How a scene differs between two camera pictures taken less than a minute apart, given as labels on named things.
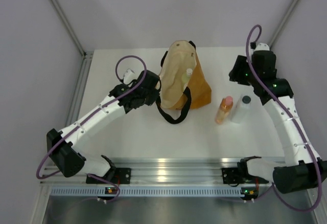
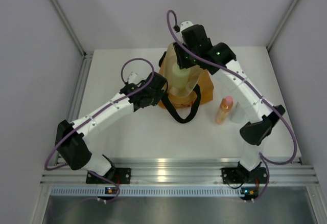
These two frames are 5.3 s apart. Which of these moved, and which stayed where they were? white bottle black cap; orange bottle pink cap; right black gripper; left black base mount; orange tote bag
Moved: right black gripper; orange tote bag
Stayed: left black base mount; white bottle black cap; orange bottle pink cap
